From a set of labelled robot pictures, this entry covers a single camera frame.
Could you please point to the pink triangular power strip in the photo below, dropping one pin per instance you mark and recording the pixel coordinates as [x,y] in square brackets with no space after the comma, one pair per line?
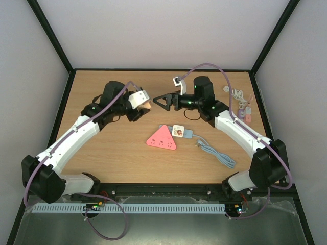
[162,138]

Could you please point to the beige dragon cube plug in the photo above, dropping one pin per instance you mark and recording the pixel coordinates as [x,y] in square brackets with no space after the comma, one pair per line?
[145,105]

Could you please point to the purple power strip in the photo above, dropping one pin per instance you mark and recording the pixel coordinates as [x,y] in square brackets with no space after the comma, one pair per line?
[241,114]

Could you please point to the light blue cable duct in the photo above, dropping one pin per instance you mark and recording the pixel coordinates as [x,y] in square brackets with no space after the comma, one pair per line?
[131,208]

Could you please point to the white cube plug red pattern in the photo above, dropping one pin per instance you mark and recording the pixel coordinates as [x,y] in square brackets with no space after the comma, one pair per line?
[178,131]

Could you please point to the light blue power strip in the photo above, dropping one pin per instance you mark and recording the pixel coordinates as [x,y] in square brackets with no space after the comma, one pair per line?
[187,133]

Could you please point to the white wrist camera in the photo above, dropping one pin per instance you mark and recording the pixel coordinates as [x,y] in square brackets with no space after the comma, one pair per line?
[180,83]
[138,98]

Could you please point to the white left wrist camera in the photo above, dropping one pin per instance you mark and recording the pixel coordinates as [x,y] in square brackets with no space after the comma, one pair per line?
[138,98]

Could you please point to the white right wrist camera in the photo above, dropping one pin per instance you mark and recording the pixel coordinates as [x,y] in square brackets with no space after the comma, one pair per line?
[180,83]

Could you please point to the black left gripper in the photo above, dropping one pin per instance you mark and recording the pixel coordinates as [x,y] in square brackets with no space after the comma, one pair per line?
[137,115]

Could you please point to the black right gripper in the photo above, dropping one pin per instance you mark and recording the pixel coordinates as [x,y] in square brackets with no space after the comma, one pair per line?
[175,101]

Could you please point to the pink plug on purple strip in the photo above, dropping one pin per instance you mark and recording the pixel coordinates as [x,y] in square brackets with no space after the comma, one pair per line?
[247,119]

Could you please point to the white plug on purple strip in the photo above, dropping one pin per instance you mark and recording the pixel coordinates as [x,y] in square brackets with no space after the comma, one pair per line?
[247,111]

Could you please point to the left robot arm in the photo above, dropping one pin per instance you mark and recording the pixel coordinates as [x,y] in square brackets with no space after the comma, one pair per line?
[42,174]

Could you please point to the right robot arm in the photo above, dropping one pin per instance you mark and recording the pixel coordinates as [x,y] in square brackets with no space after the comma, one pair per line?
[269,162]

